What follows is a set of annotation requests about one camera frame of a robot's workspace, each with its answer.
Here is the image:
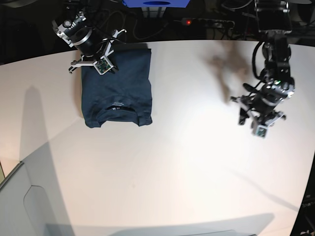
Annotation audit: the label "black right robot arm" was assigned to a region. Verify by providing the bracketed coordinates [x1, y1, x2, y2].
[52, 0, 127, 75]

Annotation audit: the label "grey cables behind table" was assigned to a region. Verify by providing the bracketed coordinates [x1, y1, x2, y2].
[103, 8, 173, 41]

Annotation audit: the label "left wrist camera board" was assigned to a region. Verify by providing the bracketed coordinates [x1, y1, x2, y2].
[253, 124, 268, 138]

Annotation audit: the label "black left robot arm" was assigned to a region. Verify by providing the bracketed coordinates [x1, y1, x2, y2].
[230, 0, 295, 136]

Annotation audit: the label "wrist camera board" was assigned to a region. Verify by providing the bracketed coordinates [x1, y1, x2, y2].
[94, 56, 114, 75]
[253, 124, 268, 138]

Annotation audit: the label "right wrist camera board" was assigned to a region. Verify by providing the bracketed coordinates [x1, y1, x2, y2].
[94, 56, 114, 75]

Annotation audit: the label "blue box on stand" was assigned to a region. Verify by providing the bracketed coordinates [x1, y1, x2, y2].
[122, 0, 190, 8]

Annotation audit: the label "dark blue T-shirt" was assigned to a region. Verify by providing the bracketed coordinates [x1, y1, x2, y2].
[81, 48, 153, 128]

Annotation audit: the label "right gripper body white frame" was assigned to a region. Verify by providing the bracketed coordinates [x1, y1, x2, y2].
[68, 29, 127, 74]

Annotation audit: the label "black power strip red switch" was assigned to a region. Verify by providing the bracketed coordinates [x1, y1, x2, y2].
[181, 18, 235, 29]

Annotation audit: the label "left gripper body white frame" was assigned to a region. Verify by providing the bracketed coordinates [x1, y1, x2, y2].
[230, 94, 286, 126]

